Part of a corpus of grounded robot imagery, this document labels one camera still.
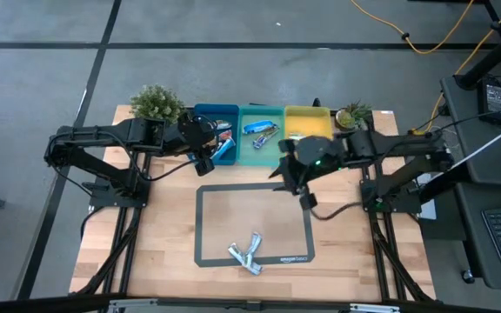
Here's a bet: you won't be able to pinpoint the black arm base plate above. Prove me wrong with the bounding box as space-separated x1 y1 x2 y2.
88 173 152 209
360 177 422 214

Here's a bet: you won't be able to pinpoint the black power adapter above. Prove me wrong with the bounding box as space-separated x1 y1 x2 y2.
476 77 501 126

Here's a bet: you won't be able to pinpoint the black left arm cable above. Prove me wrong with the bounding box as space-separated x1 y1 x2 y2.
93 129 199 183

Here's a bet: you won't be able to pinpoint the bushy green potted plant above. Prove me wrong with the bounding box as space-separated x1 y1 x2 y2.
129 84 185 125

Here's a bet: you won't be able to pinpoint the black stand pole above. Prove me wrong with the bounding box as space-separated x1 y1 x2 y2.
452 0 501 90

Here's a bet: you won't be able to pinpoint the blue plastic bin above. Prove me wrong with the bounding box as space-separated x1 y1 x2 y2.
188 103 241 167

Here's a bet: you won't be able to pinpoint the white paper sheet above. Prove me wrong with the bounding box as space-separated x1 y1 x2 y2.
406 171 438 221

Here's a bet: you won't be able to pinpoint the yellow extension cable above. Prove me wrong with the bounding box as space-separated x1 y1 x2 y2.
409 0 501 136
349 0 478 56

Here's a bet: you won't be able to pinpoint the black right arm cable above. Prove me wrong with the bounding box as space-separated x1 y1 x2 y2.
309 199 367 222

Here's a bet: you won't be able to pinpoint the silver metal bracket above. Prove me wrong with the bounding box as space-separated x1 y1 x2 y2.
348 303 402 313
107 298 160 313

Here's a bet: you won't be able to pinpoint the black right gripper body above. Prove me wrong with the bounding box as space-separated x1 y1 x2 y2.
278 135 350 195

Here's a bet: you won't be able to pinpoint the black frame crossbar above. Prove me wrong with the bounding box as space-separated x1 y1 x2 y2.
0 294 501 313

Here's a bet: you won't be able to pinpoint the black side desk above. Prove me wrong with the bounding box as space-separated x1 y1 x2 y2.
439 76 501 291

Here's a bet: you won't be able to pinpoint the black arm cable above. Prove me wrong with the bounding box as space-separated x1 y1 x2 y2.
309 199 367 222
93 129 199 183

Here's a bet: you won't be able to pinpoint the teal plastic bin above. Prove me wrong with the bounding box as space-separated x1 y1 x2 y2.
237 104 286 169

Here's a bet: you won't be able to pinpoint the yellow plastic bin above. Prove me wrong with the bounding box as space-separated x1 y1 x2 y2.
284 105 334 141

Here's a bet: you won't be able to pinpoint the black-bordered clear mat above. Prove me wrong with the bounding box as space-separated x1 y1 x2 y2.
193 181 316 269

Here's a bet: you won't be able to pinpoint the small potted succulent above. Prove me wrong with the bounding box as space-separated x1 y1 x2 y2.
335 100 373 132

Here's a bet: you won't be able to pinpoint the black table frame rails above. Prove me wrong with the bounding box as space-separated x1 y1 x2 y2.
76 150 154 296
361 164 435 302

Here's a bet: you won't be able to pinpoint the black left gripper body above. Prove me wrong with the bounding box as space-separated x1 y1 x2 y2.
174 110 217 157

